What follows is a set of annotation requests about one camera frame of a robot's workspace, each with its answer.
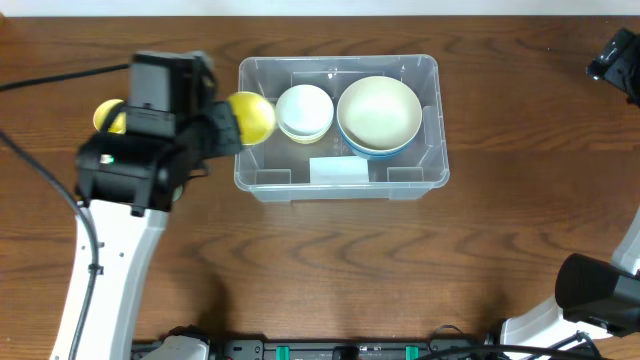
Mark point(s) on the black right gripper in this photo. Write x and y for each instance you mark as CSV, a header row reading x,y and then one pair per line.
x,y
615,62

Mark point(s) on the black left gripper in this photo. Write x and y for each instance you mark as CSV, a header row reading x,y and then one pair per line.
x,y
232,121

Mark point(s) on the yellow cup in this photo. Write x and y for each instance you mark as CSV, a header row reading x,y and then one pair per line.
x,y
112,111
255,117

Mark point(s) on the small white bowl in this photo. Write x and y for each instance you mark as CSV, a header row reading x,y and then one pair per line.
x,y
304,110

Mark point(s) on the small yellow bowl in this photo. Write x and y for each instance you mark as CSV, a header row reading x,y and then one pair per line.
x,y
304,139

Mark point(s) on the large beige bowl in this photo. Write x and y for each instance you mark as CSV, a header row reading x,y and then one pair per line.
x,y
379,114

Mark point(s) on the large dark blue bowl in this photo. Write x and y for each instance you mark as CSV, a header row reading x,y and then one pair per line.
x,y
370,154

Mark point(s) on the green cup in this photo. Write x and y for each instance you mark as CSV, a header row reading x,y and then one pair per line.
x,y
178,192

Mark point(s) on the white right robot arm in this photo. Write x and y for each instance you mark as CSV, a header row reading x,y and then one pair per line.
x,y
593,300

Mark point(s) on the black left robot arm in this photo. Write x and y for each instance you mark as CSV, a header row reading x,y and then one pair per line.
x,y
145,150

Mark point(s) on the clear plastic storage box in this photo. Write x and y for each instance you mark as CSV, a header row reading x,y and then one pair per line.
x,y
281,170

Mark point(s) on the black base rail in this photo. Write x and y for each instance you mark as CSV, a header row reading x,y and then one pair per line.
x,y
256,349

